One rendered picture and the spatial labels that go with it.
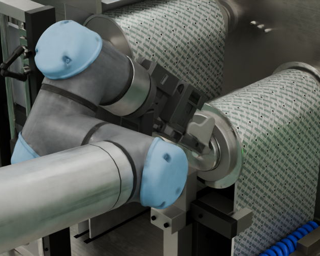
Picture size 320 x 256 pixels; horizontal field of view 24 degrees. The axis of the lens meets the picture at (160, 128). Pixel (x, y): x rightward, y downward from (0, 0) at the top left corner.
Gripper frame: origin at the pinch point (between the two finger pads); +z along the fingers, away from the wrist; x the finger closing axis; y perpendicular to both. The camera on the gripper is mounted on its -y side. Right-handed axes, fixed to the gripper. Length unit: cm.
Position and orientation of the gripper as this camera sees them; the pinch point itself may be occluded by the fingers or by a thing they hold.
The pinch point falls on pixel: (197, 151)
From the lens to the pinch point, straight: 115.3
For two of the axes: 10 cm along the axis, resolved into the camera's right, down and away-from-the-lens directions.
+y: 4.6, -8.9, 0.6
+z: 5.5, 3.3, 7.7
